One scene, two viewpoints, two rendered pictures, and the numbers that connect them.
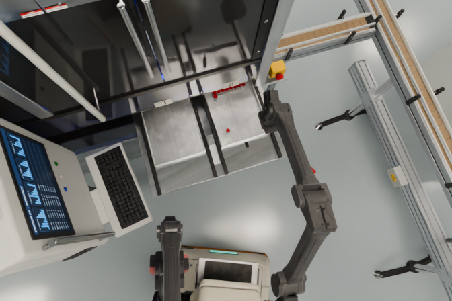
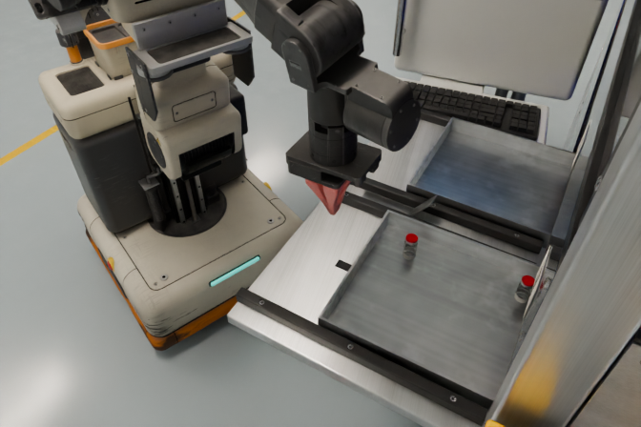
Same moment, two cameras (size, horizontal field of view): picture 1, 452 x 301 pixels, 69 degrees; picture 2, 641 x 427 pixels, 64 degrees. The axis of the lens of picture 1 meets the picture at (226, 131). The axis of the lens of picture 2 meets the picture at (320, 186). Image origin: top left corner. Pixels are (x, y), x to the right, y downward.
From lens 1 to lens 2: 1.34 m
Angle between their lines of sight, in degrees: 60
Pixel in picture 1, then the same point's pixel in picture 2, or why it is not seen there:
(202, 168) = (380, 172)
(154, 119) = (554, 177)
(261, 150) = (299, 278)
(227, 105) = (484, 307)
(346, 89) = not seen: outside the picture
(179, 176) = not seen: hidden behind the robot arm
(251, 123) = (383, 315)
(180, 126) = (501, 198)
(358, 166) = not seen: outside the picture
